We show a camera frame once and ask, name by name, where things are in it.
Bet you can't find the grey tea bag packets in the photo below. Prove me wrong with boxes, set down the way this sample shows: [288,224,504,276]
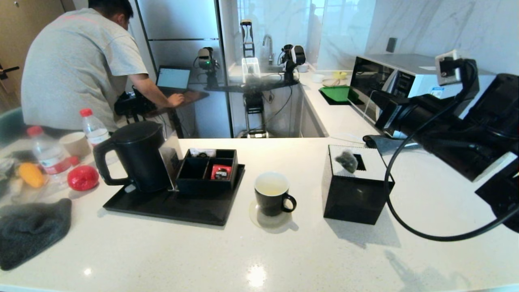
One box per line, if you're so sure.
[336,91,373,174]

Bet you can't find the black electric kettle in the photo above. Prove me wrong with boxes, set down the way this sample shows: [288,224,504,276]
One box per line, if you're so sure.
[93,121,173,193]

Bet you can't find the dark grey folded cloth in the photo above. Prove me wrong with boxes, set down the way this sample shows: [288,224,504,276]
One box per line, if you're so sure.
[362,135,418,155]

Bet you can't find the silver microwave oven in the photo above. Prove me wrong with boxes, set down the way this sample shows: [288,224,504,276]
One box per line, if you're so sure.
[351,54,497,136]

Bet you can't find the green tray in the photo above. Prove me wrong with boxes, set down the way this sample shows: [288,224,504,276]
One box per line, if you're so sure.
[319,86,359,106]

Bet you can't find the black tissue box white lid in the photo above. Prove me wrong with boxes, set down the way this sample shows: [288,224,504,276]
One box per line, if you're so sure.
[321,145,395,225]

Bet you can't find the chrome kitchen faucet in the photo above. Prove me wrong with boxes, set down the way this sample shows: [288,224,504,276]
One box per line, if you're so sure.
[262,34,273,65]

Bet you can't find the clear plastic rack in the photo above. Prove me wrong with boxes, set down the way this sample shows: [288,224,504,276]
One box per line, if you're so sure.
[242,58,261,84]

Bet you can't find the black mug white inside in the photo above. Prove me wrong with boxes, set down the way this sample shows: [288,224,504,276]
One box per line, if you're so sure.
[254,172,297,217]

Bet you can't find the round white coaster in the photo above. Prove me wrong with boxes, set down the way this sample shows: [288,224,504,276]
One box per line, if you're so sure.
[249,201,293,229]

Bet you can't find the red coffee sachet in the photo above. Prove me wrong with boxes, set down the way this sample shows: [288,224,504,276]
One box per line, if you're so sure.
[210,164,233,180]

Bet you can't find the brown wooden desk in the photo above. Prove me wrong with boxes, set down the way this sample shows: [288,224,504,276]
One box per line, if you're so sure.
[116,90,210,118]

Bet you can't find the black compartment organizer box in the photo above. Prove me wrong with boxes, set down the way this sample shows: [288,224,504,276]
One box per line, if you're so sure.
[176,148,239,198]

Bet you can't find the black laptop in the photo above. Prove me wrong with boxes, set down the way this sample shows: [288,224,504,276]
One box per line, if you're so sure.
[156,65,192,96]

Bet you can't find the clear acrylic sign stand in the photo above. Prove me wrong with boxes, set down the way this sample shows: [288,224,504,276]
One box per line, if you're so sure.
[159,135,183,192]

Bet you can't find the black serving tray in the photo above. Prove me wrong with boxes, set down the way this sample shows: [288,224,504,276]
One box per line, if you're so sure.
[102,162,246,226]

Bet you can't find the silver refrigerator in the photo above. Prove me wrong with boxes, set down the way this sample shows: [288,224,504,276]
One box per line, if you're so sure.
[136,0,234,138]

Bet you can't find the clear water bottle red cap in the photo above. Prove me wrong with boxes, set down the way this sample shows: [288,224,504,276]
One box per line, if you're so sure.
[26,125,73,187]
[79,108,112,146]

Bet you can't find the red foil ball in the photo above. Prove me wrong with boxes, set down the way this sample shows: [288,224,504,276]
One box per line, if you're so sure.
[67,165,99,191]

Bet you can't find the person in grey t-shirt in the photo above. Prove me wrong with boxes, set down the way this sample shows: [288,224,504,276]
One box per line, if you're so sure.
[21,0,185,132]

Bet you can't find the brown paper cup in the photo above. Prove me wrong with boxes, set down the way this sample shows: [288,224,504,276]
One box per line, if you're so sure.
[59,132,90,159]

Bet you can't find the green chair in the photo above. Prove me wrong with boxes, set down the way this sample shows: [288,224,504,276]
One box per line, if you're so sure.
[0,107,25,142]

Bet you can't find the dark grey fuzzy towel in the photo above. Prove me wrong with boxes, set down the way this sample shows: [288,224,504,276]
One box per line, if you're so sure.
[0,198,72,271]

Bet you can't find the white framed wrist camera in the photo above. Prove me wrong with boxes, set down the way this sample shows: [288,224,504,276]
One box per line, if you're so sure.
[435,49,465,86]

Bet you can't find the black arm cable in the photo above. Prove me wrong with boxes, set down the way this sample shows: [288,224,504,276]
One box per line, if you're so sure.
[383,59,519,243]

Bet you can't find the black upright frame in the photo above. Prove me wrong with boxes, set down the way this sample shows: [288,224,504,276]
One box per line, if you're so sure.
[240,19,255,58]

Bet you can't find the grey camera head green light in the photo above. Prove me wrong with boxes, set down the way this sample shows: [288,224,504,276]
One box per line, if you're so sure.
[197,47,219,88]

